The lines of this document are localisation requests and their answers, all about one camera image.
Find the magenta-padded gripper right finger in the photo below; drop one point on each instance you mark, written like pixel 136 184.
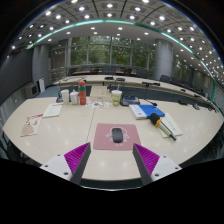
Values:
pixel 165 165

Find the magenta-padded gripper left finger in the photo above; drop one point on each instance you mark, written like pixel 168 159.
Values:
pixel 56 165

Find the black computer mouse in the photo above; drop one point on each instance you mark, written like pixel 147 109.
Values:
pixel 117 135

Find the pink mouse pad with drawing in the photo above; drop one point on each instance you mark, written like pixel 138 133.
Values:
pixel 100 141

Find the white paper sheet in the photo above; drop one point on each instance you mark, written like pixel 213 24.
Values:
pixel 173 125

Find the red and white leaflet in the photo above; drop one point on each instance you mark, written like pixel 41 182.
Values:
pixel 31 125

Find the black handheld microphone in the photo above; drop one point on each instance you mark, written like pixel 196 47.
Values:
pixel 154 118

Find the blue and white book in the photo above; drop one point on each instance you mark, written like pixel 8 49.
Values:
pixel 148 110

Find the tall white cup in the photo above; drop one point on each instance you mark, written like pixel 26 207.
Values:
pixel 65 96

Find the colourful printed leaflet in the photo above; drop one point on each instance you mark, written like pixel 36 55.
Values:
pixel 96 105

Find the red bottle with green band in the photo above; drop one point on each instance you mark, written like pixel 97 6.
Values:
pixel 82 95

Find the grey boxy floor unit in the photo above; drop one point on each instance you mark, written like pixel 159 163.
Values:
pixel 32 90

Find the white floor appliance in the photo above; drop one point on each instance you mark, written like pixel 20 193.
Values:
pixel 41 85

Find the green-printed paper cup with straw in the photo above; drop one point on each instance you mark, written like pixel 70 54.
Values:
pixel 116 98

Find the beige cardboard box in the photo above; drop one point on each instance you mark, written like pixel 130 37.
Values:
pixel 100 94

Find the dark office chairs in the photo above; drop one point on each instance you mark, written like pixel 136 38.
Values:
pixel 165 78

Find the ceiling lights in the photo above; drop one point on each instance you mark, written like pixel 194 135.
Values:
pixel 110 5

